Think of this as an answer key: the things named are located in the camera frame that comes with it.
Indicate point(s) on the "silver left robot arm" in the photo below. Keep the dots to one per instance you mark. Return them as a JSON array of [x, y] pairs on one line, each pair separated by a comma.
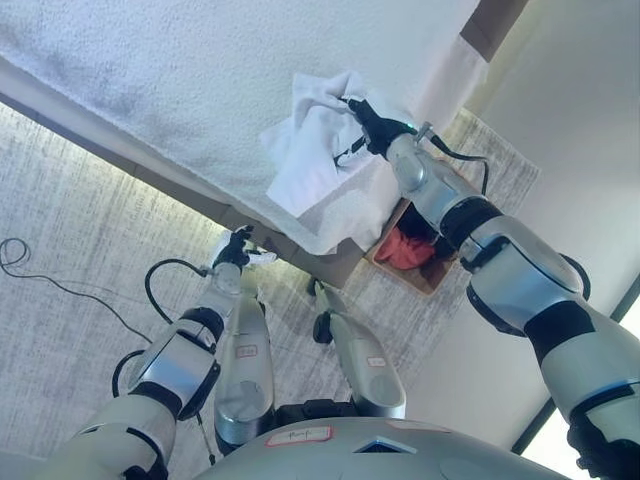
[[175, 360]]

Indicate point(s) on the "grey patterned rug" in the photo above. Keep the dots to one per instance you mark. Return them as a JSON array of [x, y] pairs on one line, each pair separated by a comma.
[[65, 200]]

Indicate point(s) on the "white textured blanket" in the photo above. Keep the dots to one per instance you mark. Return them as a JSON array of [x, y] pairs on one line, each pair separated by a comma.
[[200, 75]]

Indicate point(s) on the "brown bed frame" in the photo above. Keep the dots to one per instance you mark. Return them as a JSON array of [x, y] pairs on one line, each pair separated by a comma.
[[325, 270]]

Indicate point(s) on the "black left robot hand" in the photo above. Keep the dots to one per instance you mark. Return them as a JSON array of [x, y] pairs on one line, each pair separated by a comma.
[[235, 250]]

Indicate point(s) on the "red clothes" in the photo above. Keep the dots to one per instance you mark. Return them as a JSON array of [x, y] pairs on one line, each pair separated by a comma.
[[405, 250]]

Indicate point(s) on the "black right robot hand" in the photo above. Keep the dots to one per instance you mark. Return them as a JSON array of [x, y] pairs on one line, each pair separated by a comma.
[[377, 130]]

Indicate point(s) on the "black clothes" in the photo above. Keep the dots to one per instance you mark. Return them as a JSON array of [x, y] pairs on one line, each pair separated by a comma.
[[417, 227]]

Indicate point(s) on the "silver robot torso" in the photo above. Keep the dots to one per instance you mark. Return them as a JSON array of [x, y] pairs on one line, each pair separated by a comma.
[[400, 460]]

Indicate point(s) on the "white garment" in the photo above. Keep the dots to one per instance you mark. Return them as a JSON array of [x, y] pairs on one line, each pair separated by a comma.
[[310, 150]]

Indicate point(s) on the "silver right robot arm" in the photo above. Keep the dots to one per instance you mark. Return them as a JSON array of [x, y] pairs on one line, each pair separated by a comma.
[[520, 270]]

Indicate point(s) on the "cardboard box with clothes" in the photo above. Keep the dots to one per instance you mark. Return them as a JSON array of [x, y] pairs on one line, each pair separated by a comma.
[[425, 280]]

